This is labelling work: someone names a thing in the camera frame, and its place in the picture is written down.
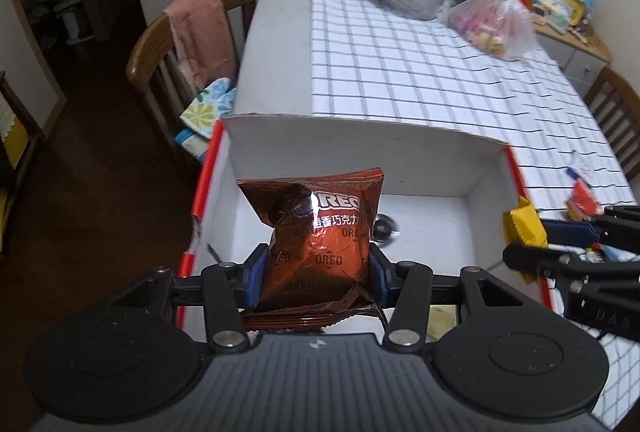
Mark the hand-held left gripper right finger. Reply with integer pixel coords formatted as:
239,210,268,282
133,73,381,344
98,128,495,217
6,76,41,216
367,244,538,348

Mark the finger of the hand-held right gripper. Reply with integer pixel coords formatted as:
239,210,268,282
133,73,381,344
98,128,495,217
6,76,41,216
502,244,601,284
537,206,640,247

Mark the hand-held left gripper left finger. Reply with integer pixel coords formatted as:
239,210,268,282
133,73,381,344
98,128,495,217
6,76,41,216
102,243,268,355

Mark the red snack packet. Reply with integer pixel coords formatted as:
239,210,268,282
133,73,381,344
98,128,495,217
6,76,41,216
565,179,603,220

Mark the yellow foil snack packet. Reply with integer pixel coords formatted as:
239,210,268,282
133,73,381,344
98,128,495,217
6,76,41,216
502,197,550,283

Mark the black round snack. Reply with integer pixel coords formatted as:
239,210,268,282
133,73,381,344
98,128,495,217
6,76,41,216
372,213,401,243

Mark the light blue snack packet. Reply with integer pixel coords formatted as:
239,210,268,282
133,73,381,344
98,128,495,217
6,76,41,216
585,242,640,263

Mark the red-brown shiny cookie packet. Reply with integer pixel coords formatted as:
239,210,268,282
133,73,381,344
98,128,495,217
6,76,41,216
237,167,391,333

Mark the red and white cardboard box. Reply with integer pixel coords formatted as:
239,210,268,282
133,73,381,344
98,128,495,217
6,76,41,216
181,114,556,348

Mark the dark cushioned wooden chair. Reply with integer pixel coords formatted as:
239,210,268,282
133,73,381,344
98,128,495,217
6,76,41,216
582,67,640,185

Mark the light blue tissue pack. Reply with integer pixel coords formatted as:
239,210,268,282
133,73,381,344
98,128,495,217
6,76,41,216
174,128,211,160

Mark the floral cloth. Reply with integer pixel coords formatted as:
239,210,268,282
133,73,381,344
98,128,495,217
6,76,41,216
179,78,237,143

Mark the white wooden cabinet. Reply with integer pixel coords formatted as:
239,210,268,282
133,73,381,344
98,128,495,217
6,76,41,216
530,2,613,85

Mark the white black checkered tablecloth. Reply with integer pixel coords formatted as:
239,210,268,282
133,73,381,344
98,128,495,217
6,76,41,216
310,0,640,428

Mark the green white tissue pack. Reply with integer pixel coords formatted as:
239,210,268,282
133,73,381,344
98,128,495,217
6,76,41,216
537,0,571,30

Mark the brown wooden chair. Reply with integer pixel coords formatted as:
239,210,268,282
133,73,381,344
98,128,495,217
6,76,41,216
125,0,258,163

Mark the pink towel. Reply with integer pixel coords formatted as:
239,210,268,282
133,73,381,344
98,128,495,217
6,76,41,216
164,0,238,93

